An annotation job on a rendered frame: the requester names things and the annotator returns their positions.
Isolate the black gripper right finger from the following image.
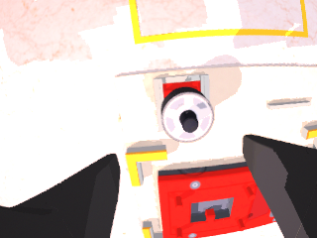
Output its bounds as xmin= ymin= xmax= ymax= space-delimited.
xmin=242 ymin=134 xmax=317 ymax=238

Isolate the yellow rectangular outline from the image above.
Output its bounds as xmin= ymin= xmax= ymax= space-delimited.
xmin=130 ymin=0 xmax=308 ymax=45

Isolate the black and white toy wheel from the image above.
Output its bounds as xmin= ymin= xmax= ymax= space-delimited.
xmin=161 ymin=87 xmax=214 ymax=143

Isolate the red base with black post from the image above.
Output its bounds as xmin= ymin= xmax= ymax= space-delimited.
xmin=162 ymin=80 xmax=201 ymax=132

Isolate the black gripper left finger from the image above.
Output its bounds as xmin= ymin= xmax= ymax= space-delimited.
xmin=0 ymin=154 xmax=122 ymax=238

